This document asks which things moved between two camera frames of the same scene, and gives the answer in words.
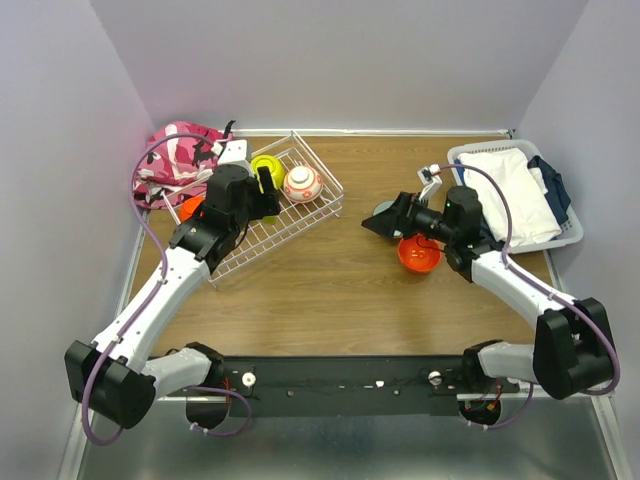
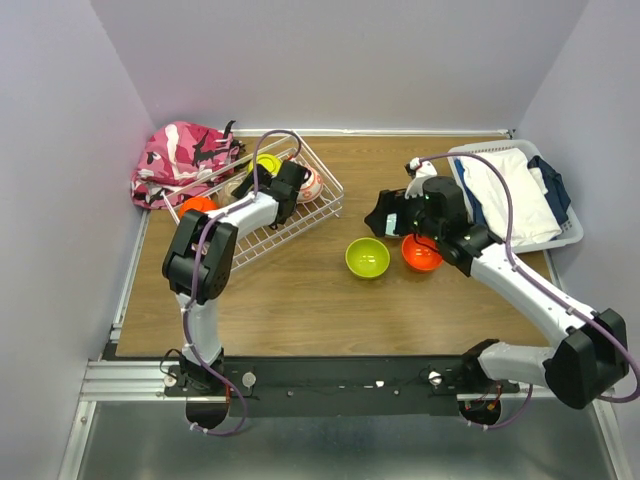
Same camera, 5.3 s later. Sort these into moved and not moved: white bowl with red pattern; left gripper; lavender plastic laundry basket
Moved: left gripper
Not moved: white bowl with red pattern; lavender plastic laundry basket
